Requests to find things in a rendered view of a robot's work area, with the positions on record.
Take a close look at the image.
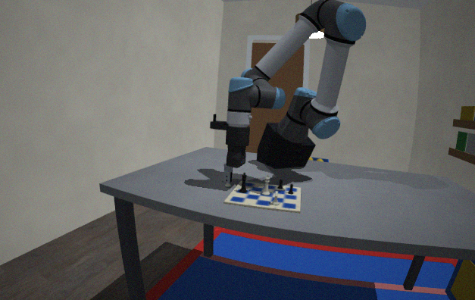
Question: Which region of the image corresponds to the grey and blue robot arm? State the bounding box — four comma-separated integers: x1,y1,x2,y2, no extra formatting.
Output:
228,0,366,143

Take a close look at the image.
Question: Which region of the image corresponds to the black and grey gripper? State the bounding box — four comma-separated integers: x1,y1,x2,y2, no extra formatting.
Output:
210,111,252,183

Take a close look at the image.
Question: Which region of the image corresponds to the blue and cream chessboard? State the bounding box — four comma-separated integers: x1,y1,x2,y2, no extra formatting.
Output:
223,181,301,213

